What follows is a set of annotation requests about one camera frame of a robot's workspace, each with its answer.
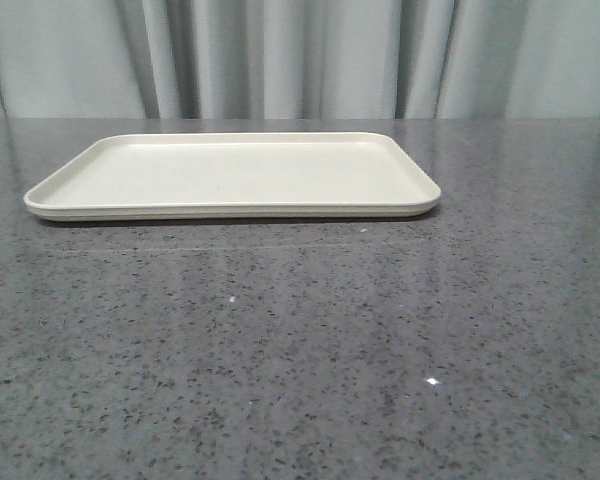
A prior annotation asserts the cream rectangular plastic tray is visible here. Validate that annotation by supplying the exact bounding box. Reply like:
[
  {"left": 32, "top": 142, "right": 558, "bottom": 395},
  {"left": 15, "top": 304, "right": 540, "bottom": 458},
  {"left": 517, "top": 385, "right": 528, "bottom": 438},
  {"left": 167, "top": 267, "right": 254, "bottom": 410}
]
[{"left": 24, "top": 132, "right": 441, "bottom": 222}]

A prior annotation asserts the grey pleated curtain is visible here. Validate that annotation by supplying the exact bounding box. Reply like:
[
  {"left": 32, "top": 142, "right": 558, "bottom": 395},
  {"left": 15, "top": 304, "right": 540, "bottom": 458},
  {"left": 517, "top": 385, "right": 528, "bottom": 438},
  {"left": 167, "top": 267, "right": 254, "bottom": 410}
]
[{"left": 0, "top": 1, "right": 600, "bottom": 119}]

